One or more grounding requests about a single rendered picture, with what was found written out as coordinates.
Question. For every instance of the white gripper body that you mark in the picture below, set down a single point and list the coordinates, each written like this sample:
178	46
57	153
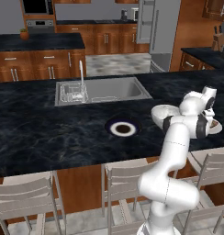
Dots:
210	115

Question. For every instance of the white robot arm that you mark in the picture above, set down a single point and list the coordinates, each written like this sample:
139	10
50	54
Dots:
175	147

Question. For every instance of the brown chicken drumstick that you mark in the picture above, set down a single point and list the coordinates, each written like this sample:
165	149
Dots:
214	124

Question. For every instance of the grey steel fridge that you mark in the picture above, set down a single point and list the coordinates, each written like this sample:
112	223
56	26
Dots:
164	27

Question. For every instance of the white plate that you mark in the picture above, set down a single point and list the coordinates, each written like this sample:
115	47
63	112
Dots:
161	112
217	128

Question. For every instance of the grey slatted chair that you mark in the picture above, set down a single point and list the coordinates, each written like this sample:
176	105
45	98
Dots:
25	199
213	171
124	180

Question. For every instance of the wooden corner cupboard run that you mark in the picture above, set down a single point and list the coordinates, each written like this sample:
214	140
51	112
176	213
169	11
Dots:
202	59

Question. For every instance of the wooden knife block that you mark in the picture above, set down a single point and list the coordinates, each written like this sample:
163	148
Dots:
218	40

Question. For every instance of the steel sink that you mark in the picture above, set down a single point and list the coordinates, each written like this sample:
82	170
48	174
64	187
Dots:
117	90

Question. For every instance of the dark coffee machine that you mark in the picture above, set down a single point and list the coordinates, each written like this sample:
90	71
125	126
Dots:
124	14

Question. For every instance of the wooden base cupboard run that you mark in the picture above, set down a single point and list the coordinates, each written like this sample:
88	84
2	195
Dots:
101	38

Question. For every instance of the steel tap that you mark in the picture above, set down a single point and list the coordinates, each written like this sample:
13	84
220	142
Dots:
81	76

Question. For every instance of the wooden island cupboard run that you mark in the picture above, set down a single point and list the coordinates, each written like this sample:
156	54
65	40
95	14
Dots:
40	61

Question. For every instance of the steel oven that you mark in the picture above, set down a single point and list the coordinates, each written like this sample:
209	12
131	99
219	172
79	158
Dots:
40	26

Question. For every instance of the potted green plant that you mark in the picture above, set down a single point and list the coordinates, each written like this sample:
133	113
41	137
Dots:
24	34

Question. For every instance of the black microwave oven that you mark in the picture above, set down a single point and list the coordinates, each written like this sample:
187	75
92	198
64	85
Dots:
37	6

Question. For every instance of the wooden wall cupboard glass doors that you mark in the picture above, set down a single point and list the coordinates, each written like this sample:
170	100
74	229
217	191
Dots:
216	9

